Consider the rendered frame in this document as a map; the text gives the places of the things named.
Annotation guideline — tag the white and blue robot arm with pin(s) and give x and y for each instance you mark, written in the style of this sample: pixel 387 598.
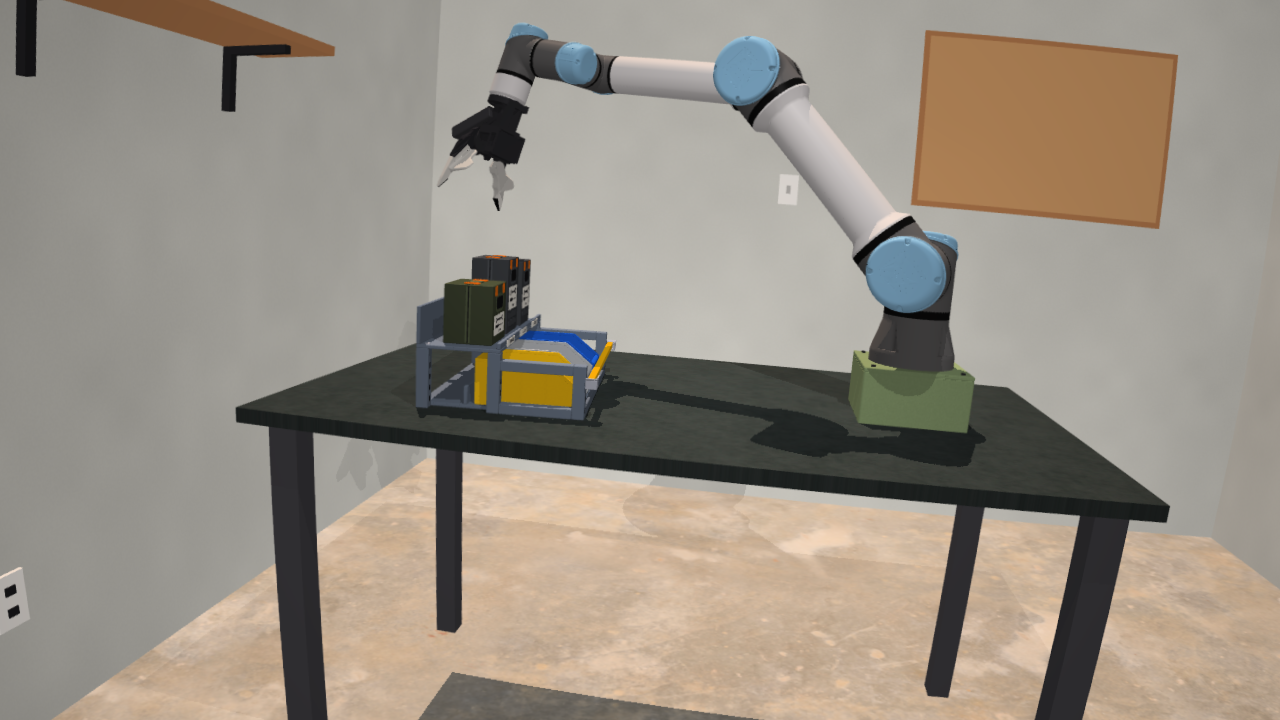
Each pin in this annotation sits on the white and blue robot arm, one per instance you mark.
pixel 904 274

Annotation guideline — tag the dark grey tool case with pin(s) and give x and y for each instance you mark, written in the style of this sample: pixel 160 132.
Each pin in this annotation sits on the dark grey tool case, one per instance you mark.
pixel 523 291
pixel 500 268

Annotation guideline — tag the grey metal shelf rack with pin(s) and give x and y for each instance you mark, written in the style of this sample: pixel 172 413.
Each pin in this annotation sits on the grey metal shelf rack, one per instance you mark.
pixel 458 391

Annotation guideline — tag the yellow vertical bar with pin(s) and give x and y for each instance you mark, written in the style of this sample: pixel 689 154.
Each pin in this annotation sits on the yellow vertical bar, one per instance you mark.
pixel 596 370

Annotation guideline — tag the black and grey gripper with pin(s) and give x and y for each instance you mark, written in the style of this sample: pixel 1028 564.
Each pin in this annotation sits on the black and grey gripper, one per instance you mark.
pixel 507 145

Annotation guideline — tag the olive green storage case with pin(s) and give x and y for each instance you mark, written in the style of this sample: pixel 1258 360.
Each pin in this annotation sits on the olive green storage case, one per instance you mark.
pixel 474 311

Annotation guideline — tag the yellow open bin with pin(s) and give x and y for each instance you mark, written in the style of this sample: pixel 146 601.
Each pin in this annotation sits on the yellow open bin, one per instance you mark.
pixel 528 388

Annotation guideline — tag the blue bin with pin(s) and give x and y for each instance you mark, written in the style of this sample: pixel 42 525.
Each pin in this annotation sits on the blue bin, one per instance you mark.
pixel 572 339

